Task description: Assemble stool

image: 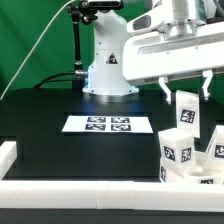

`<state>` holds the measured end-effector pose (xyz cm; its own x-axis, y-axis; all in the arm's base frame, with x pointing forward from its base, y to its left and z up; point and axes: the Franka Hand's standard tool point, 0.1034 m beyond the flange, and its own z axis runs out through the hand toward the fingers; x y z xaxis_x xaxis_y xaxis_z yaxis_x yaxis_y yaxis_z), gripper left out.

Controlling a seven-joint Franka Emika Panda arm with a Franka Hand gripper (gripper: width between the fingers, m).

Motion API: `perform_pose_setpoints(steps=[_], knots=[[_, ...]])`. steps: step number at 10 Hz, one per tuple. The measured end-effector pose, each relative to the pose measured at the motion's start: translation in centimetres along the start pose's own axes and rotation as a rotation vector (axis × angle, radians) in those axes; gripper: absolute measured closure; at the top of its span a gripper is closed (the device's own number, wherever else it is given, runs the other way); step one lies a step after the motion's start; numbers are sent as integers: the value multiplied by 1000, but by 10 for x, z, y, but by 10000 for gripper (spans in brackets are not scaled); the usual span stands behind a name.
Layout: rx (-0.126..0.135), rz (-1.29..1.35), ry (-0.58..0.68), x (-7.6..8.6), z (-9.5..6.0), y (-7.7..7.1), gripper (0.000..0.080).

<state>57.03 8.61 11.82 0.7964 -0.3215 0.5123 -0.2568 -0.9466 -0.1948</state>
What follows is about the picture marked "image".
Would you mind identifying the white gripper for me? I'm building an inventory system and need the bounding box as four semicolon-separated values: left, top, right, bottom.
122;0;224;104

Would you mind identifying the white round stool seat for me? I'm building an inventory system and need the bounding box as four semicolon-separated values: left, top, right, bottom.
159;151;224;184

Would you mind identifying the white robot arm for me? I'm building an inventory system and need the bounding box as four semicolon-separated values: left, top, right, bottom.
87;0;224;98

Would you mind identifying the white marker sheet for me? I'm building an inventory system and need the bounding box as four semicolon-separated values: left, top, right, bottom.
62;115;153;134

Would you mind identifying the black camera on mount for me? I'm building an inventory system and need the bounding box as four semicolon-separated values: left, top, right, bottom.
79;0;124;10

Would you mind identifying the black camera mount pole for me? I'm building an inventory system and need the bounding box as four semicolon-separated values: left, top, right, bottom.
67;4;84;93

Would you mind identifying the black cable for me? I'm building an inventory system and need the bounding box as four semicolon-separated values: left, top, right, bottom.
33;71;84;89

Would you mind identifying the white cable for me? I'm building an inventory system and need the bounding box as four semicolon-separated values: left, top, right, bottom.
0;0;76;101

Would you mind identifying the white front rail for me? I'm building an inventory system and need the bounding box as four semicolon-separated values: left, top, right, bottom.
0;180;224;212

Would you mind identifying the white left rail block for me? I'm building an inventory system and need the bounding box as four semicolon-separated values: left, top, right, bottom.
0;141;17;181

